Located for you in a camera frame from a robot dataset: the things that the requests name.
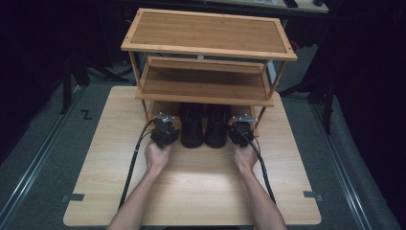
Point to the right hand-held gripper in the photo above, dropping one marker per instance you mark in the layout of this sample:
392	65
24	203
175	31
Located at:
241	132

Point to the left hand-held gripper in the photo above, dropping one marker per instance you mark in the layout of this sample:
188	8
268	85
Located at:
163	132

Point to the black sneaker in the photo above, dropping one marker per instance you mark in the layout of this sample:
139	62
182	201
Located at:
217	131
191	131

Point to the wooden three-tier shoe rack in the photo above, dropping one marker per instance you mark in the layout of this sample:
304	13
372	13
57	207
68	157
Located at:
207	32

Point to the person's right hand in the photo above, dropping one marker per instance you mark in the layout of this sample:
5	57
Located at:
245	158

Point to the person's left hand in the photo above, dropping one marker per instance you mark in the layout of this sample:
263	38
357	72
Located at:
156	158

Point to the black floor tape mark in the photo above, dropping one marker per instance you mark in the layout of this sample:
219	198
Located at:
86	114

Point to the black metal stand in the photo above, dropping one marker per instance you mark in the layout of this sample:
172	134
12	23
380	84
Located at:
67	86
327	105

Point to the grey tape marker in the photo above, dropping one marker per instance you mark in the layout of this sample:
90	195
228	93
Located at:
312	195
74	197

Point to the black device on table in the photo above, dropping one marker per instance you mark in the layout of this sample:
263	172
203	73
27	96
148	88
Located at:
290	3
318	2

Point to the metal floor rail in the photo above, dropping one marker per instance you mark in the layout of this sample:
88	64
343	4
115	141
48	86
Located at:
35	163
343	166

